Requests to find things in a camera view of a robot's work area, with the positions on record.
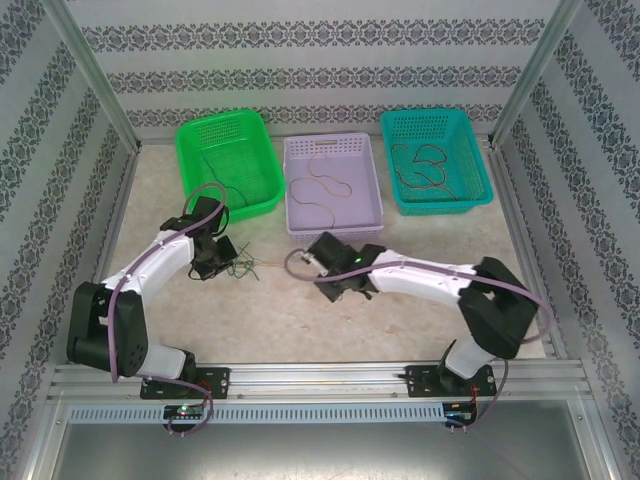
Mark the red cable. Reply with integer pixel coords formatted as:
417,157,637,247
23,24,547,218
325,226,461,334
391,143,457,201

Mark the aluminium frame post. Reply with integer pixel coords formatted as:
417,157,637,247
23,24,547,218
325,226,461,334
488,0,587,151
43,0,144,151

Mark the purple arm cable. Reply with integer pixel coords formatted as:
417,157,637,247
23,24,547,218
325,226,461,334
107,182,231,437
283,248,556,430

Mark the grey metal panel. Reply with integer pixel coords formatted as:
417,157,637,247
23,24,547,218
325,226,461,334
29,394,621,480

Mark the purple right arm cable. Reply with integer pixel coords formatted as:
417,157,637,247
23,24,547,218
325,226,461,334
283,248,556,430

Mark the tan cable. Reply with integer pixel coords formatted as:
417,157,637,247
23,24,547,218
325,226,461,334
289,148,353,231

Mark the lavender plastic basket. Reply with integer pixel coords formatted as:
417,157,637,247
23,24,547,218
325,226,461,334
282,132,387,246

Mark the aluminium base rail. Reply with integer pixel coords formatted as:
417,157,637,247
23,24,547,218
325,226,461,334
49,363,586,401

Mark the bright green cable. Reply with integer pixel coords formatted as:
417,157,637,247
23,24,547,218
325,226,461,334
227,241,262,282

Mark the aluminium side rail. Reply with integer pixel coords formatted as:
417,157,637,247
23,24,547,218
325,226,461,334
69,144,144,366
492,139,569,361

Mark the green plastic basket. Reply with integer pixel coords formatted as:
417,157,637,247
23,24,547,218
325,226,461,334
174,108,286,224

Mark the slotted grey cable duct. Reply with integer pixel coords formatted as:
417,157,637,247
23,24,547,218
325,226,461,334
67,403,449,425

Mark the teal plastic basket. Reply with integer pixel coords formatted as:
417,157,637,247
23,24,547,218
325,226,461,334
379,108,494,217

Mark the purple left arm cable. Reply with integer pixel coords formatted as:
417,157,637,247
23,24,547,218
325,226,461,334
107,182,231,437

